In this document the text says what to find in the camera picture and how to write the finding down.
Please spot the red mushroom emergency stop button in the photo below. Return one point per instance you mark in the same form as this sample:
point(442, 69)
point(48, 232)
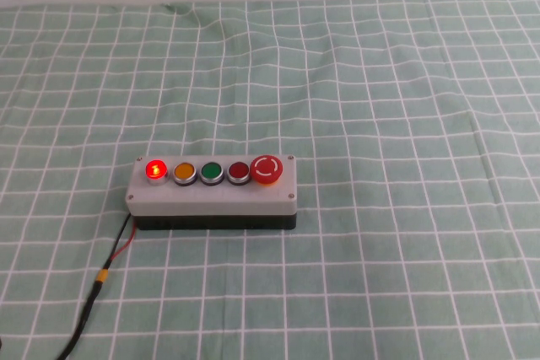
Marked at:
point(266, 168)

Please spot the red flat push button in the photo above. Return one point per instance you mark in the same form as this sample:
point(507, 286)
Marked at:
point(238, 171)

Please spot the green round push button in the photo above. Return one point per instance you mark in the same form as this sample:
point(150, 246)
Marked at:
point(211, 171)

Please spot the grey black button control box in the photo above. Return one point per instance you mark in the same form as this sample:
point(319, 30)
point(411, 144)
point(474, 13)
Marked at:
point(211, 202)

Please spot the yellow round push button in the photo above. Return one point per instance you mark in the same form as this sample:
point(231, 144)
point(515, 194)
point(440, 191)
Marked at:
point(184, 172)

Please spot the green white checked tablecloth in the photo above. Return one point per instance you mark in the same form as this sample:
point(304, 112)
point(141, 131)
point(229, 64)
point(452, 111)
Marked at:
point(379, 124)

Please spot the red indicator lamp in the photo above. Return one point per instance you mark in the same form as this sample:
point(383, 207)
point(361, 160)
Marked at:
point(155, 170)

